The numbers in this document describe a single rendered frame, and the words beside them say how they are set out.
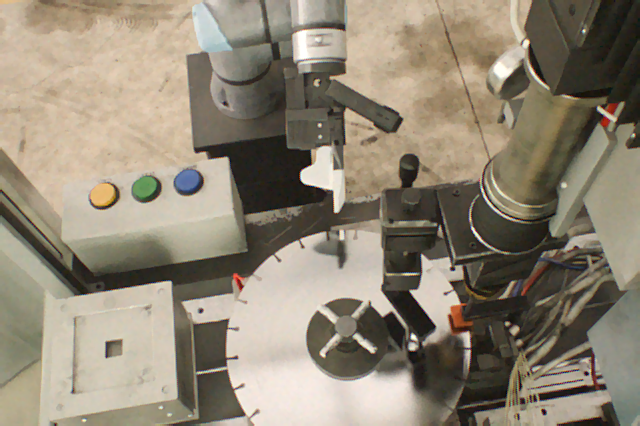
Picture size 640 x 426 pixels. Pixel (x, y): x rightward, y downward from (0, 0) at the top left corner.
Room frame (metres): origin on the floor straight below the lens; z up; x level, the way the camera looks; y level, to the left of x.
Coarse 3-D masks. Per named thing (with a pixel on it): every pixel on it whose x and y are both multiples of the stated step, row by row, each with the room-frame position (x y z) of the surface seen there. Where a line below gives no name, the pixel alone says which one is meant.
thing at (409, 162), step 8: (400, 160) 0.34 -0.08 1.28; (408, 160) 0.34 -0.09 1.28; (416, 160) 0.34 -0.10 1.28; (400, 168) 0.34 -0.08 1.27; (408, 168) 0.33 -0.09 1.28; (416, 168) 0.33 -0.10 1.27; (400, 176) 0.33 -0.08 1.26; (408, 176) 0.33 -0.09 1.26; (416, 176) 0.33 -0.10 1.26; (408, 184) 0.33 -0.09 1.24
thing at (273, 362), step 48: (336, 240) 0.42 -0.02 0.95; (288, 288) 0.35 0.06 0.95; (336, 288) 0.34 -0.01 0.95; (432, 288) 0.33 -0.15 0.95; (240, 336) 0.29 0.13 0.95; (288, 336) 0.28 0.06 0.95; (432, 336) 0.26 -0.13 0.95; (240, 384) 0.22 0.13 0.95; (288, 384) 0.22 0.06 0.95; (336, 384) 0.21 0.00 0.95; (384, 384) 0.20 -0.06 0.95; (432, 384) 0.20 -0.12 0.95
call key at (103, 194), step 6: (96, 186) 0.59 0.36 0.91; (102, 186) 0.58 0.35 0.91; (108, 186) 0.58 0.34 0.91; (96, 192) 0.57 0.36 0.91; (102, 192) 0.57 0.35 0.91; (108, 192) 0.57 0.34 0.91; (114, 192) 0.57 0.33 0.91; (96, 198) 0.56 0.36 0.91; (102, 198) 0.56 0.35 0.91; (108, 198) 0.56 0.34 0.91; (114, 198) 0.56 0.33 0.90; (96, 204) 0.55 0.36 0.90; (102, 204) 0.55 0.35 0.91
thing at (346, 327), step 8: (320, 304) 0.31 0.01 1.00; (368, 304) 0.30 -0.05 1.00; (320, 312) 0.30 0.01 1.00; (328, 312) 0.29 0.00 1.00; (360, 312) 0.29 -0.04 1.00; (336, 320) 0.28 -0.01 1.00; (344, 320) 0.28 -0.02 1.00; (352, 320) 0.28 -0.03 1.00; (336, 328) 0.27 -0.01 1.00; (344, 328) 0.27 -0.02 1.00; (352, 328) 0.27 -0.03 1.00; (336, 336) 0.26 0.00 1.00; (344, 336) 0.26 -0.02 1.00; (352, 336) 0.26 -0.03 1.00; (360, 336) 0.26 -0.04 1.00; (328, 344) 0.25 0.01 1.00; (336, 344) 0.25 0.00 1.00; (368, 344) 0.24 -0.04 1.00; (320, 352) 0.24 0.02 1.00; (328, 352) 0.24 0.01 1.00
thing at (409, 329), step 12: (408, 252) 0.29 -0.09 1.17; (396, 300) 0.29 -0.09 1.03; (408, 300) 0.29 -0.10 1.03; (408, 312) 0.27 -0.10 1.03; (420, 312) 0.27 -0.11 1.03; (408, 324) 0.26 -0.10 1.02; (420, 324) 0.25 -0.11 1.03; (432, 324) 0.25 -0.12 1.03; (408, 336) 0.25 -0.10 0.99; (420, 336) 0.24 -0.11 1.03
